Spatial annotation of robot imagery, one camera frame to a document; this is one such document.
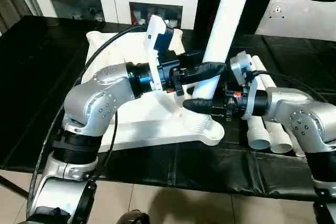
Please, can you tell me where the white table leg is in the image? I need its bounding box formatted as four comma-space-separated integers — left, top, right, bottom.
262, 71, 307, 157
258, 61, 293, 154
183, 0, 255, 133
246, 55, 271, 151

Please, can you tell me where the white plastic table top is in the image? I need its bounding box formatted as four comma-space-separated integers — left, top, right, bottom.
78, 28, 225, 151

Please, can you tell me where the black cabinet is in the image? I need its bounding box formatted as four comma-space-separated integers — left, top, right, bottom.
194, 0, 271, 35

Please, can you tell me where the red packet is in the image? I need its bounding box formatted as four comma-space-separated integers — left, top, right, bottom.
131, 8, 140, 25

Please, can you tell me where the white chair back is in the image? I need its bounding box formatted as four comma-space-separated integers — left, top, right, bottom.
256, 0, 336, 40

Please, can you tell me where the dark robot left foot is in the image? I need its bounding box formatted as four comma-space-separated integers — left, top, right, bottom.
118, 209, 150, 224

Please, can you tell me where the black tripod leg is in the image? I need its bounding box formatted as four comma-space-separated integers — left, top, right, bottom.
0, 175, 29, 197

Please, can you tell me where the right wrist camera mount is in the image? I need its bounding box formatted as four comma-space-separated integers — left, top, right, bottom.
229, 50, 259, 120

